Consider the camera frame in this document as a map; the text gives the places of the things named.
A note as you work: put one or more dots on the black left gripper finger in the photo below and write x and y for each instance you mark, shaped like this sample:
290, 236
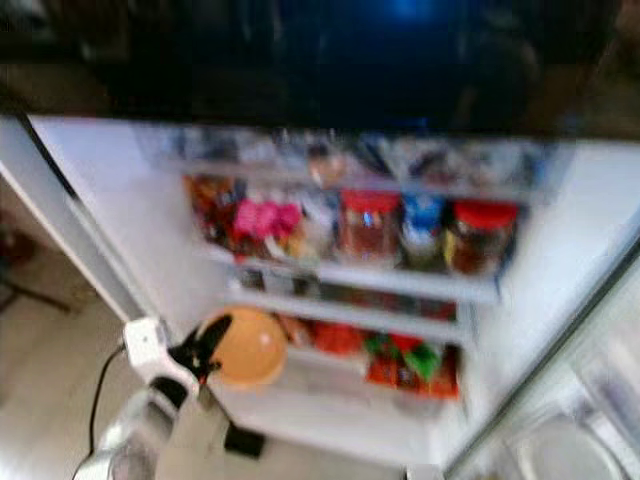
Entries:
215, 333
212, 372

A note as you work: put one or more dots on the orange plastic bowl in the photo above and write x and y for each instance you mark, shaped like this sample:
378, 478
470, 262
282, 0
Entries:
253, 348

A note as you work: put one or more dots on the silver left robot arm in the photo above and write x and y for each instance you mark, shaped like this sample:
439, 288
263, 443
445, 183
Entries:
135, 440

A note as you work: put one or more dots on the white fridge shelf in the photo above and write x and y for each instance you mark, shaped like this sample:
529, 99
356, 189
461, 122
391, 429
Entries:
370, 318
390, 280

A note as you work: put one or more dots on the white open fridge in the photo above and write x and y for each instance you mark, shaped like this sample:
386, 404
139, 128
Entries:
110, 200

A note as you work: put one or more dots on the fridge door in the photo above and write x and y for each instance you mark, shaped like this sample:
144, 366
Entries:
560, 400

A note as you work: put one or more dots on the black block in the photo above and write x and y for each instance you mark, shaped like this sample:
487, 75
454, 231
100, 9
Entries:
244, 441

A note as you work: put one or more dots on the red food item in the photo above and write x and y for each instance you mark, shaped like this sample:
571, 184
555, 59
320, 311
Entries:
335, 338

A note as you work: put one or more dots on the pink packet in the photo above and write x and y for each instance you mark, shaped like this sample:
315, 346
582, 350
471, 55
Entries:
265, 222

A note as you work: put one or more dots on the brown packet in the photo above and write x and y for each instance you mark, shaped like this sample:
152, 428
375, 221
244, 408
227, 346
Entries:
210, 205

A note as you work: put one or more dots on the red-lid jar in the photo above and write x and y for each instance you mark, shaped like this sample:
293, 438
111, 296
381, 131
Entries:
369, 228
482, 240

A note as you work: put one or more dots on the red and green packets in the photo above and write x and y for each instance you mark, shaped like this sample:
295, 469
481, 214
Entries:
410, 366

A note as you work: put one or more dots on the blue-lid jar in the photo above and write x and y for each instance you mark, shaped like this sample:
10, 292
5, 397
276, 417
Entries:
424, 232

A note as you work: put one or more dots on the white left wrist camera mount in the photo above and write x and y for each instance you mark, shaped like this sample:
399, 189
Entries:
150, 348

